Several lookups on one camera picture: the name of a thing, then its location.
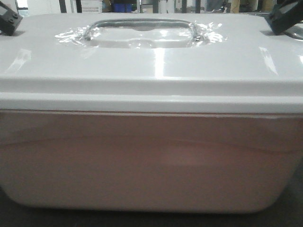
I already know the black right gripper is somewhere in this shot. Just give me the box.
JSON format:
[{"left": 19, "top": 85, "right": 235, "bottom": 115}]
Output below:
[{"left": 265, "top": 0, "right": 303, "bottom": 35}]

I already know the white lidded storage bin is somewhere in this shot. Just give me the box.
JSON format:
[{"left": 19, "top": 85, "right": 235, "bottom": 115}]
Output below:
[{"left": 0, "top": 13, "right": 303, "bottom": 213}]

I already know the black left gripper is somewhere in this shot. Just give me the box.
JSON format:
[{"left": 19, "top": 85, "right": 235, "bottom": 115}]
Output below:
[{"left": 0, "top": 3, "right": 23, "bottom": 36}]

